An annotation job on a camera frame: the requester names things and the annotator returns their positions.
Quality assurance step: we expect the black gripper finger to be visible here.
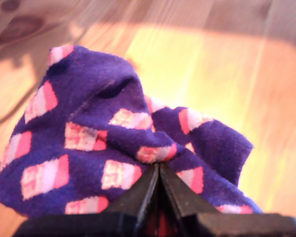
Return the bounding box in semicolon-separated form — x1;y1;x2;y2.
105;163;160;237
159;162;222;237

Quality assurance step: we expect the purple pink patterned sock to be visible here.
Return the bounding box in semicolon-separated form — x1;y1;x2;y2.
0;44;263;237

